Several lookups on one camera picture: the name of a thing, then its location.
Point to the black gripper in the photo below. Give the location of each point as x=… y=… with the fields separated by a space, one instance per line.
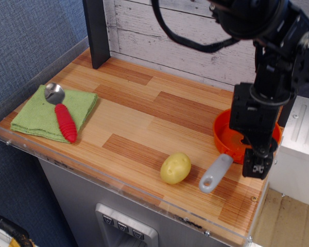
x=256 y=122

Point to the orange pan with grey handle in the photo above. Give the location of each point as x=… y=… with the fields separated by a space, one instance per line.
x=231 y=145

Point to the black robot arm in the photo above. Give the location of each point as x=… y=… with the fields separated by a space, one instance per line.
x=279 y=31

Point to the yellow plastic potato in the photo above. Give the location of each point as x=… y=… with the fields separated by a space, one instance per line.
x=175 y=168

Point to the white toy sink unit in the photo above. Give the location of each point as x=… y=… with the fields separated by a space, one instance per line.
x=289 y=174

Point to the clear acrylic table guard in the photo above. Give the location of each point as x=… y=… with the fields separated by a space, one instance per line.
x=142 y=116

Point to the silver dispenser button panel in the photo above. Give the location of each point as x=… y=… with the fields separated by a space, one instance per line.
x=119 y=229

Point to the grey toy fridge cabinet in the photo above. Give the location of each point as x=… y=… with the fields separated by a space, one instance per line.
x=78 y=196

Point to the green folded cloth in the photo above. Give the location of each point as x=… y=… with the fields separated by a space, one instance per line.
x=37 y=117

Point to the yellow object bottom left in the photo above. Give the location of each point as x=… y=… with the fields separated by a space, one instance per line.
x=21 y=243

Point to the spoon with red handle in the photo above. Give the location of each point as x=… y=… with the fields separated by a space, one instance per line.
x=55 y=94

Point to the black left frame post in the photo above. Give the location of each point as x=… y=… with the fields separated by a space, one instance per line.
x=97 y=31

